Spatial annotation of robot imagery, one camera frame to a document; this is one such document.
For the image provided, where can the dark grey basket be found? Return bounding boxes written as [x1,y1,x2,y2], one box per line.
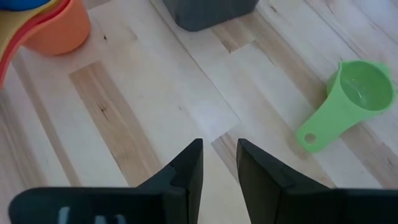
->
[161,0,261,32]

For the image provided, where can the bright blue measuring cup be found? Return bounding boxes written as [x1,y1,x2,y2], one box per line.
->
[0,0,52,12]

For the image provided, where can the yellow measuring cup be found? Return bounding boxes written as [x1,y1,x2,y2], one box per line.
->
[0,0,63,60]

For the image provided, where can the red measuring cup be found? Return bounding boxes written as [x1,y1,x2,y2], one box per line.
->
[0,0,71,90]

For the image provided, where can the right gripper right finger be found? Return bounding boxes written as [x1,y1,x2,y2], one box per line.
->
[235,138,333,224]

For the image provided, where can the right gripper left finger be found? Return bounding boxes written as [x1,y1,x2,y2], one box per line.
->
[136,138,205,224]

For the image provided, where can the green measuring cup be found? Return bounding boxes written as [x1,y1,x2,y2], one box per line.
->
[295,59,396,154]

